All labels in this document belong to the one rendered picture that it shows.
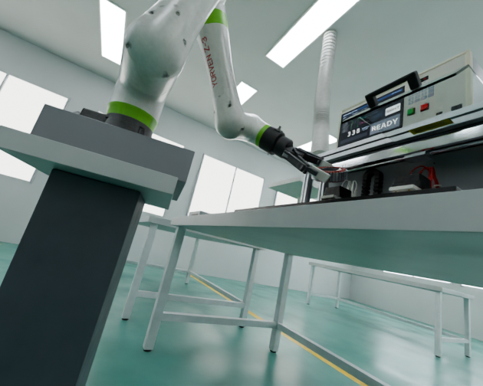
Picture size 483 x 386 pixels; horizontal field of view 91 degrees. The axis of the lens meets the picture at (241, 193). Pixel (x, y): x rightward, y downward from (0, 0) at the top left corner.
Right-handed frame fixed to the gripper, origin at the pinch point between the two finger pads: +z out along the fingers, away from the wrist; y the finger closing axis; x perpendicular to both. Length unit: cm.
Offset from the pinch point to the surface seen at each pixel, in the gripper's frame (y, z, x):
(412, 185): -8.1, 20.6, -10.4
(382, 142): 13.7, 7.9, -14.0
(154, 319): -21, -37, 115
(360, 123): 27.2, -3.4, -15.6
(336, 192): 3.9, 5.1, 5.7
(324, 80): 197, -84, -26
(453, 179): 14.5, 30.5, -13.1
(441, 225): -45, 21, -15
